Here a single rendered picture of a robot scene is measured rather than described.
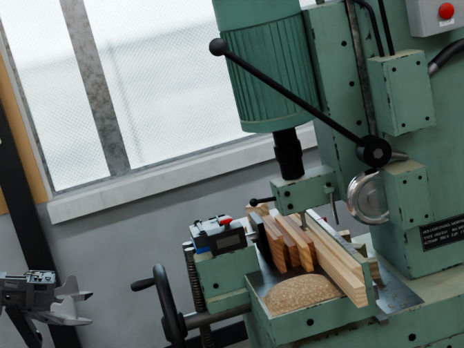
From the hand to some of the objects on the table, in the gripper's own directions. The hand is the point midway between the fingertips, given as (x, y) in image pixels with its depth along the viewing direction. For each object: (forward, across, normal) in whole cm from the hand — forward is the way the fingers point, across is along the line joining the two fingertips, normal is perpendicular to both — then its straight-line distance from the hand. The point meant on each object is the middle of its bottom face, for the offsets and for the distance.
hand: (93, 310), depth 148 cm
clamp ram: (+35, +5, -12) cm, 37 cm away
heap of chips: (+39, -19, -13) cm, 45 cm away
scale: (+49, +5, -22) cm, 54 cm away
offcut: (+42, +31, -14) cm, 54 cm away
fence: (+51, +5, -17) cm, 54 cm away
